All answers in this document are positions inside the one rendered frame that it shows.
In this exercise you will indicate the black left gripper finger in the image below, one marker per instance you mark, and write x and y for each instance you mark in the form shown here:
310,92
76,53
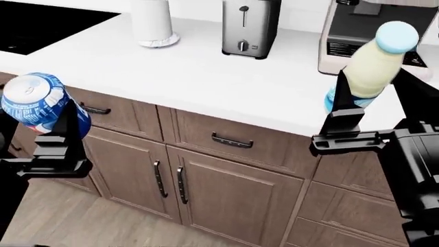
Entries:
6,136
67,144

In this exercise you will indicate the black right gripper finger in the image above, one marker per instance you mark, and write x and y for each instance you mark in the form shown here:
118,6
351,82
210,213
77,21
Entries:
343,121
420,103

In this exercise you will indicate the blue soda can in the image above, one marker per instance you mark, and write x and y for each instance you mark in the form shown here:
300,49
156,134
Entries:
31,103

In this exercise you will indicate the milk bottle with blue cap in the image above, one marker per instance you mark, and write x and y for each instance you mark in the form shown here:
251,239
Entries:
374,67

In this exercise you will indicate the brown wooden drawer front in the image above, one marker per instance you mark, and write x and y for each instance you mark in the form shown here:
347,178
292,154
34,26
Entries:
274,151
356,175
130,115
350,213

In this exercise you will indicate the brown wooden cabinet door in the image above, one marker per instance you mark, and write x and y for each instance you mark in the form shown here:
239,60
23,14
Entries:
127,169
236,203

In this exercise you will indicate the beige coffee machine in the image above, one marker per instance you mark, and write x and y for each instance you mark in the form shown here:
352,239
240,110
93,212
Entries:
346,33

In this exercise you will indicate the black induction cooktop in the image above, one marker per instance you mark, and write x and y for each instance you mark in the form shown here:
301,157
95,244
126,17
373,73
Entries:
44,28

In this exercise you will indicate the stainless steel toaster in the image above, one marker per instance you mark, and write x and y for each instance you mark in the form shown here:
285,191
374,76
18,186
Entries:
248,25

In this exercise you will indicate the white paper towel roll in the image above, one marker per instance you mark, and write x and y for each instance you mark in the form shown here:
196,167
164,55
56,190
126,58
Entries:
154,23

